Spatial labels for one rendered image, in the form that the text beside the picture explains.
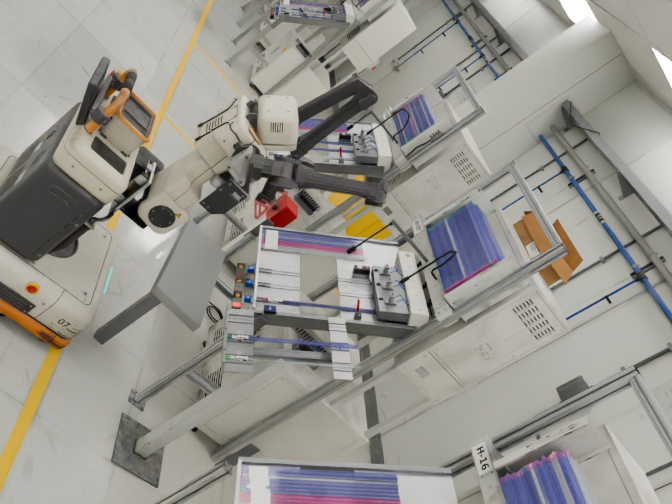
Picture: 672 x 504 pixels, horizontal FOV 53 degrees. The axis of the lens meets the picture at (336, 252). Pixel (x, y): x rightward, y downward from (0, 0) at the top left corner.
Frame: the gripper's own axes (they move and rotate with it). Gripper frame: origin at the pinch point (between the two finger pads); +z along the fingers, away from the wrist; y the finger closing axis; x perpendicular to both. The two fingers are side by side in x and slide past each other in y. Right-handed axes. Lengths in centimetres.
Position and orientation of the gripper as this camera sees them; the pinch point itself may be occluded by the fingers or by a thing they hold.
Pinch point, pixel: (258, 215)
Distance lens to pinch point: 282.4
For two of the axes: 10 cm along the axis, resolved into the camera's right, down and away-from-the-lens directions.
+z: -4.2, 8.9, 1.9
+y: 0.5, -1.8, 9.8
